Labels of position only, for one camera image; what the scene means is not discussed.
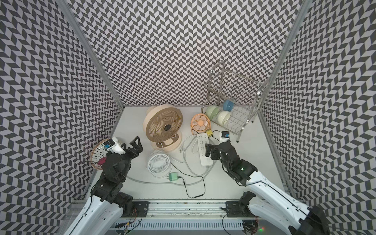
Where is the white power strip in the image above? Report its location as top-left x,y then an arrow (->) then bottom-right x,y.
197,133 -> 213,166

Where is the yellow plug adapter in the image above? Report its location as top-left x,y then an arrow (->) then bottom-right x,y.
206,130 -> 213,137

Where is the green plug adapter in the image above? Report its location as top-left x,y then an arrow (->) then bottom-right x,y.
168,172 -> 179,182

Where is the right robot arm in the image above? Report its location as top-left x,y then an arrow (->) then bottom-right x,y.
205,141 -> 330,235

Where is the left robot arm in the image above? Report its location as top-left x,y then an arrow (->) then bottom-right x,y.
65,136 -> 143,235

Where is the small orange desk fan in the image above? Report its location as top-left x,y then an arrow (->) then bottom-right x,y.
191,114 -> 211,134

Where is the small white desk fan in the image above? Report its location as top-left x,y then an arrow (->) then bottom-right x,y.
147,149 -> 172,179

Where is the large beige desk fan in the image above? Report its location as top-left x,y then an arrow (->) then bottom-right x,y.
143,104 -> 183,153

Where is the magenta object on plate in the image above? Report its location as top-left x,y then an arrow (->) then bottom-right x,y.
97,157 -> 106,165

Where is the patterned plate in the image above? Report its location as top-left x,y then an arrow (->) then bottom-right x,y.
88,138 -> 110,170

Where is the white bowl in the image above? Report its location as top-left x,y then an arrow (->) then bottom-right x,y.
216,111 -> 231,126

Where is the green bowl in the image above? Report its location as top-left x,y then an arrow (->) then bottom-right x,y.
205,105 -> 220,120

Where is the blue bowl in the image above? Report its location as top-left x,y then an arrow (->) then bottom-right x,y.
223,100 -> 235,112

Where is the metal dish rack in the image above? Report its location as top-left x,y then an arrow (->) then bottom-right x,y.
201,61 -> 271,142

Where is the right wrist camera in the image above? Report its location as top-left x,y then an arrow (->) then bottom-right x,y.
219,131 -> 230,144

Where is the white power strip cable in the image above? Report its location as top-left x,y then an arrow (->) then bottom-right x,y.
126,135 -> 218,187

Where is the black thin cable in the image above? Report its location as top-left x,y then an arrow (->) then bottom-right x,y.
170,163 -> 206,199

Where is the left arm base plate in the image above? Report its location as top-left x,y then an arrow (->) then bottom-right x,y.
121,201 -> 150,218

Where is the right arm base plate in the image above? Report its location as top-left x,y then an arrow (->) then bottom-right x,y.
224,201 -> 255,218

